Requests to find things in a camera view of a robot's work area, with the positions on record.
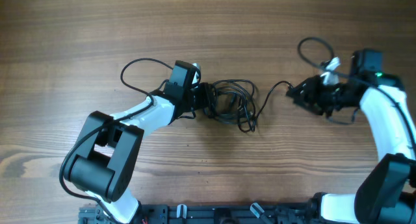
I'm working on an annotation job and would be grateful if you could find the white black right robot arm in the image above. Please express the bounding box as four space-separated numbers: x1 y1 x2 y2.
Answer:
287 49 415 223

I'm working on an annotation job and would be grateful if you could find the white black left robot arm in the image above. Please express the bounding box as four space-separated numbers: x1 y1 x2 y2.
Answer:
59 60 209 223

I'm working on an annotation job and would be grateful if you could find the black left camera cable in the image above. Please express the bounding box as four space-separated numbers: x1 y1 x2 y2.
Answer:
58 57 202 218

